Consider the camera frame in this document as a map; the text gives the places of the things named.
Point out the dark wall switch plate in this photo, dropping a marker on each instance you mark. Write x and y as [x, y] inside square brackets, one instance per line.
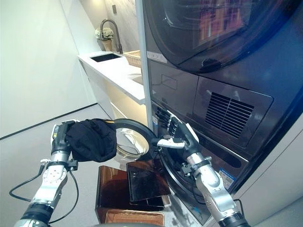
[114, 9]

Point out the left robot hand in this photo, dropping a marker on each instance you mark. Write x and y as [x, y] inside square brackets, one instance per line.
[60, 137]

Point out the flower pot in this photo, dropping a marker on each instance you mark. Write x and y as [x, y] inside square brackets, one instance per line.
[106, 42]

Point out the dark stacked tumble dryer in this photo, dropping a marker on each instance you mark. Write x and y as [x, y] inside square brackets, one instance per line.
[236, 78]

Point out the black rectangular counter inset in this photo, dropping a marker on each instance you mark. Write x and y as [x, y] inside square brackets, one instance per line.
[104, 57]

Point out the blue and white base sticker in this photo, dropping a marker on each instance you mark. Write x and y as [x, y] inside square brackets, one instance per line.
[197, 209]

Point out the round glass washing machine door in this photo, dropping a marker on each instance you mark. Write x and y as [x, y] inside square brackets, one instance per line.
[142, 127]

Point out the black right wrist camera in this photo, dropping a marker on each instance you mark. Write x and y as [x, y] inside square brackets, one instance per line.
[187, 169]

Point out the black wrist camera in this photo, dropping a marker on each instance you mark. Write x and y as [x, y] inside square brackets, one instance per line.
[187, 169]
[73, 164]

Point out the orange woven wicker basket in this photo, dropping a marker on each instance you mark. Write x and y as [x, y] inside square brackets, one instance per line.
[135, 217]

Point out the cream cabinet with white counter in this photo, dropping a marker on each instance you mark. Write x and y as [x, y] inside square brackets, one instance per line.
[113, 75]

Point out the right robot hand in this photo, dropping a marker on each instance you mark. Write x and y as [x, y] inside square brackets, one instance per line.
[184, 134]

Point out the black garment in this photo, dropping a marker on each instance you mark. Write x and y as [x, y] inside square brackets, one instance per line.
[90, 142]

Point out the glossy dark brown stool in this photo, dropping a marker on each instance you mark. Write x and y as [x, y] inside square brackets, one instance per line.
[146, 179]

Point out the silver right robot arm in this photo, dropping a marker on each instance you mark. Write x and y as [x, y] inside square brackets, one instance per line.
[208, 179]

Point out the low wicker tray basket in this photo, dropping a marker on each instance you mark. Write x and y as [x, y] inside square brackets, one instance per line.
[132, 58]

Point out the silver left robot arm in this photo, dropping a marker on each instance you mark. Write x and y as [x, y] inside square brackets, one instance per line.
[54, 177]

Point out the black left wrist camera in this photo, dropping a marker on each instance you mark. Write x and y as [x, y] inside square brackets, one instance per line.
[73, 164]

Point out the dark curved kitchen faucet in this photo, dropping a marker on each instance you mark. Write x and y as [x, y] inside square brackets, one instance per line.
[118, 40]

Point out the blue and white energy label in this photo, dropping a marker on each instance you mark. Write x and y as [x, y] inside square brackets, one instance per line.
[155, 123]

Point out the square blue white sticker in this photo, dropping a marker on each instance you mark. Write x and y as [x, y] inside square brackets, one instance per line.
[227, 178]

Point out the grey front-load washing machine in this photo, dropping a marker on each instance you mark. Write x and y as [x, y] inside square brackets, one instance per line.
[175, 184]

